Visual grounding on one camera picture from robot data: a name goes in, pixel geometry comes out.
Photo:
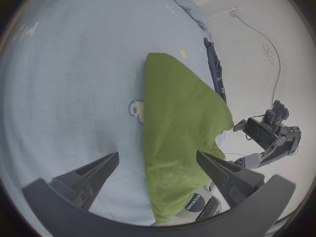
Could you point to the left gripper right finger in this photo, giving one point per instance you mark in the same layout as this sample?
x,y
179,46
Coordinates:
x,y
222,173

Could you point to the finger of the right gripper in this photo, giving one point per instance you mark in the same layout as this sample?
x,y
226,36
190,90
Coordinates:
x,y
240,126
270,150

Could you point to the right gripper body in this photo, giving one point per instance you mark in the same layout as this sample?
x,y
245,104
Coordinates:
x,y
260,133

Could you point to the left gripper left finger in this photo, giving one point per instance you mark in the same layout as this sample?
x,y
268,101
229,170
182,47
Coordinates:
x,y
97,175

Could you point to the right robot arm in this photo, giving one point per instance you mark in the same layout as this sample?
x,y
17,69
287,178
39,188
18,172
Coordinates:
x,y
288,142

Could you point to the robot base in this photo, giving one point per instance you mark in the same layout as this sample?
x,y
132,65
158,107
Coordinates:
x,y
209,206

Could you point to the dark blue garment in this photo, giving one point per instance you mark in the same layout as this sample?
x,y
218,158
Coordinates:
x,y
213,65

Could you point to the bed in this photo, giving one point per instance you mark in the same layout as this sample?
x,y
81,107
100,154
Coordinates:
x,y
74,83

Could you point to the green shorts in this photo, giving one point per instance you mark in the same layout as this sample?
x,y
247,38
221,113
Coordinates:
x,y
177,122

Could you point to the pale blue quilt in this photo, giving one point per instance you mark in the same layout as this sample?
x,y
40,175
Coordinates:
x,y
188,7

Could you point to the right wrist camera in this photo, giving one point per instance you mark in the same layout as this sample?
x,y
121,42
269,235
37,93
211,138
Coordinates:
x,y
277,111

